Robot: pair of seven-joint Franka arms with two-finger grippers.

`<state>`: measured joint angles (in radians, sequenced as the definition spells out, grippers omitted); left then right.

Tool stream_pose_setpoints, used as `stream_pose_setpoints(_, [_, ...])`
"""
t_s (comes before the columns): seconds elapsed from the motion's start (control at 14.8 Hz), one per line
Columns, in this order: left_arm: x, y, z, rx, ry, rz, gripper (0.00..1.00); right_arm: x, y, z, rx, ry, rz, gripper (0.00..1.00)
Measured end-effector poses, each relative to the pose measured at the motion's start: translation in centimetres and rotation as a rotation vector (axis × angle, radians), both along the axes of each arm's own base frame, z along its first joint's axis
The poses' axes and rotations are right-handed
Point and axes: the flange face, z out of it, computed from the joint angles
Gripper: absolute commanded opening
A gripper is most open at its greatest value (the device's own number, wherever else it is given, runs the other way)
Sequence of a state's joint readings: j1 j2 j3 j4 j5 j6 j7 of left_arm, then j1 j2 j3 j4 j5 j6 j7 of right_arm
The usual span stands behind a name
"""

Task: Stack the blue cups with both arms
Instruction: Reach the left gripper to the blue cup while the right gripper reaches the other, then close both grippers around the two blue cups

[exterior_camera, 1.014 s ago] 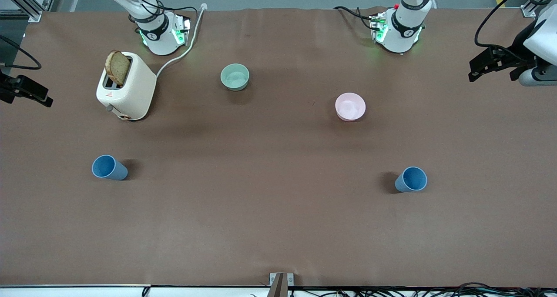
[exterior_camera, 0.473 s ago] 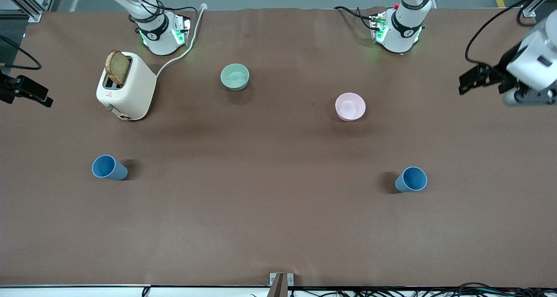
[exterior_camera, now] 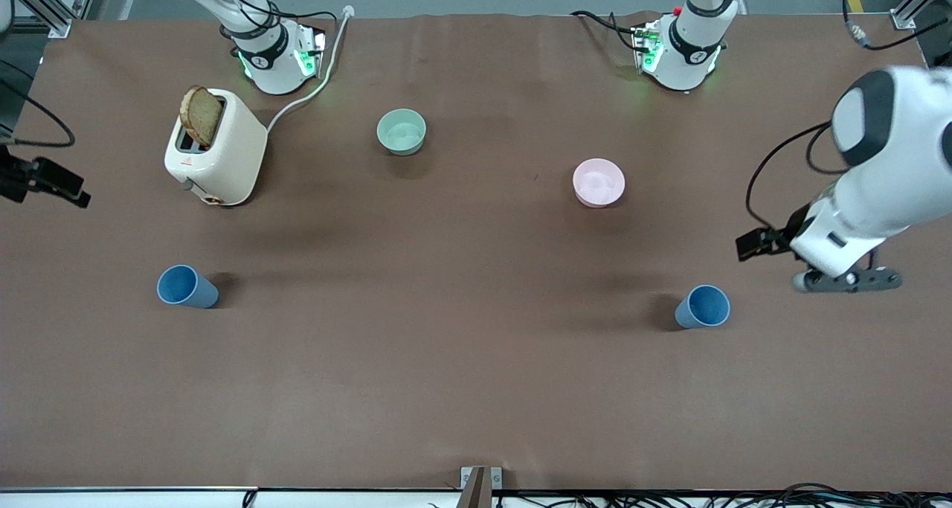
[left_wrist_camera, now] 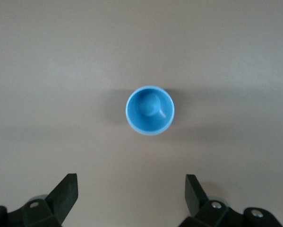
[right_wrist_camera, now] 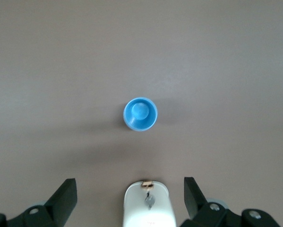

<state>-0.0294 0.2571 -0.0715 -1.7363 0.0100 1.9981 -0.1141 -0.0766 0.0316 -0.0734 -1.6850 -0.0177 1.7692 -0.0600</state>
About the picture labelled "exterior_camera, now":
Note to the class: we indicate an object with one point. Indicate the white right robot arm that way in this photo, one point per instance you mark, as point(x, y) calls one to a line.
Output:
point(269, 71)

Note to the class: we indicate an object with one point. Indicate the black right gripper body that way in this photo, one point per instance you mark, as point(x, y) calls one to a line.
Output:
point(16, 178)

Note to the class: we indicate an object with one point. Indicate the pink bowl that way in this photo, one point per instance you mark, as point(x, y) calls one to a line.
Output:
point(599, 182)

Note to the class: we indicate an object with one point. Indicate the cream toaster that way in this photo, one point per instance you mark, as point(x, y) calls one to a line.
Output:
point(216, 155)

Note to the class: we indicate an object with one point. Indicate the brown table mat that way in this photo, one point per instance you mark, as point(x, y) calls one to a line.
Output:
point(476, 359)

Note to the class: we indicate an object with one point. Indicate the blue ribbed cup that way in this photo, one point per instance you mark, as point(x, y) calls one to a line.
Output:
point(705, 306)
point(182, 285)

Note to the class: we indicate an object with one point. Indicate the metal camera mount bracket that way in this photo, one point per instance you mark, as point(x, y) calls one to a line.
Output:
point(480, 486)

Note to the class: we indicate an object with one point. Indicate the brown bread slice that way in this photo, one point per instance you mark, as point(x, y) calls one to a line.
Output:
point(201, 116)

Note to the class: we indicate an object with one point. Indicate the aluminium frame profile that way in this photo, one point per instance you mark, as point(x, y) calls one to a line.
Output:
point(911, 10)
point(41, 6)

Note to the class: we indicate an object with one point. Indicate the green bowl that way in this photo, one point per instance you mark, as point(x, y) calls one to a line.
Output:
point(401, 131)

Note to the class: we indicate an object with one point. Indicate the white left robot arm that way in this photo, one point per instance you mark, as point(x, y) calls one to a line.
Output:
point(904, 158)

